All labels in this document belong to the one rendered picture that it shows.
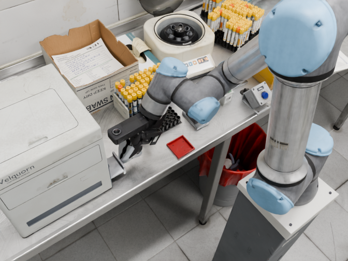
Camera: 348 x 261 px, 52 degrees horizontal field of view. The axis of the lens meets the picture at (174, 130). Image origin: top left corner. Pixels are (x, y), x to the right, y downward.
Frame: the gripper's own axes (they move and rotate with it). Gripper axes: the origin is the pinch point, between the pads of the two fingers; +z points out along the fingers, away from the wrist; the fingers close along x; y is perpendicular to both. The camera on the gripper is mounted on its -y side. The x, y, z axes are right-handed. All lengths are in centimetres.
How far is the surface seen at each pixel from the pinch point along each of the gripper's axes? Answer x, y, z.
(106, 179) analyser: -4.5, -6.9, 2.2
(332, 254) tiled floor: -58, 121, 37
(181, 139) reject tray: -1.6, 21.7, -7.3
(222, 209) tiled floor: -5, 94, 52
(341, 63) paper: -8, 87, -46
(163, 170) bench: -8.1, 11.4, -1.1
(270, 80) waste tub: -1, 55, -32
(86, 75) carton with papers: 37.1, 6.4, -5.5
